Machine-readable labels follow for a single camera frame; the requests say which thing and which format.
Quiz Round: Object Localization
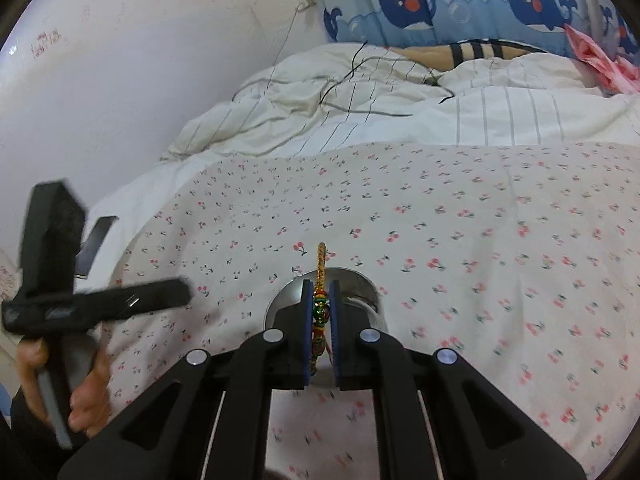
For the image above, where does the round metal tin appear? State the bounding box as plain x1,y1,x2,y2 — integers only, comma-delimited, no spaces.
263,266,387,390

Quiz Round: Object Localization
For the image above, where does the beige black striped pillow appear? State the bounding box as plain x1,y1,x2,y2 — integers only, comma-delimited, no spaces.
387,37,551,72

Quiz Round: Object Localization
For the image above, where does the pink cloth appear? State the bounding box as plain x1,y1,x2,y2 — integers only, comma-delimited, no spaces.
565,24,640,96

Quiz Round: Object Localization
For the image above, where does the cherry print bed sheet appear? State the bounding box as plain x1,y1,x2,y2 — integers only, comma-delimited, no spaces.
92,140,640,480

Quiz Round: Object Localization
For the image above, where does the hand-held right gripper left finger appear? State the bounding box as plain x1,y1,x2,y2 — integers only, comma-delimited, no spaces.
57,279,314,480

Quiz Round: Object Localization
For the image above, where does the white striped duvet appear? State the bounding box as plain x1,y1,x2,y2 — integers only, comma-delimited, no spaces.
160,42,640,162

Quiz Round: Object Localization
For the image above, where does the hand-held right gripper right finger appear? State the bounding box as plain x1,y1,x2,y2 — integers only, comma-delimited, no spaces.
327,280,586,480

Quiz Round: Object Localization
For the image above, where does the thin black cable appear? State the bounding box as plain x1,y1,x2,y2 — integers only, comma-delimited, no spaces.
319,40,457,118

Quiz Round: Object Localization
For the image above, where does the person's left hand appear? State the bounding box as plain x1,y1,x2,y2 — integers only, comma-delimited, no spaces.
15,336,114,439

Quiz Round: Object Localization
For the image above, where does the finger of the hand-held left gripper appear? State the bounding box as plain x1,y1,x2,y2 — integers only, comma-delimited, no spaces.
100,279,194,322
74,216,120,280

